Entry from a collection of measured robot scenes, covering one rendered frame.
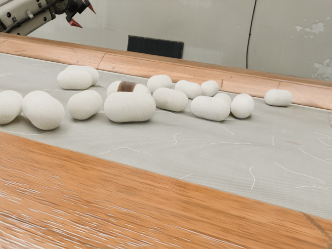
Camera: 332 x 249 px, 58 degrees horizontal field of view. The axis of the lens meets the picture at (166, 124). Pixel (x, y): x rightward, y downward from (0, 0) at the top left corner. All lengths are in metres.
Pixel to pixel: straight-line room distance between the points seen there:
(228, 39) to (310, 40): 0.55
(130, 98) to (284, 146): 0.11
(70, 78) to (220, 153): 0.17
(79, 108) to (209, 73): 0.24
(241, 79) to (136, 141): 0.25
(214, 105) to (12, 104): 0.14
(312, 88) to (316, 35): 1.95
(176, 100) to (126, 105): 0.06
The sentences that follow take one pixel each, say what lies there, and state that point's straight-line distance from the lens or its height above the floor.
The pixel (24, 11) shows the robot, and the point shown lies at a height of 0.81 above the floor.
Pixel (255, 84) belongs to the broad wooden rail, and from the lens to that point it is 0.40.
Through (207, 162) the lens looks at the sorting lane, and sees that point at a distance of 0.17.
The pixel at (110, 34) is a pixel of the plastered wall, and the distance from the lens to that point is 2.53.
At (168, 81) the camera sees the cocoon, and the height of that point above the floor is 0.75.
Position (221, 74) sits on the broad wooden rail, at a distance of 0.41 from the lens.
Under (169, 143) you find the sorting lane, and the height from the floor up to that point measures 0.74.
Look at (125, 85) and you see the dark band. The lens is 0.24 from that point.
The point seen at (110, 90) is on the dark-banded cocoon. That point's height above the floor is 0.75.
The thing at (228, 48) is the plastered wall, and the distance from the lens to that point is 2.31.
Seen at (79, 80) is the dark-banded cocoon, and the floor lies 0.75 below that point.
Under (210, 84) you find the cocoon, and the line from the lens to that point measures 0.33.
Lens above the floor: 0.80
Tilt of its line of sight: 17 degrees down
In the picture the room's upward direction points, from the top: 7 degrees clockwise
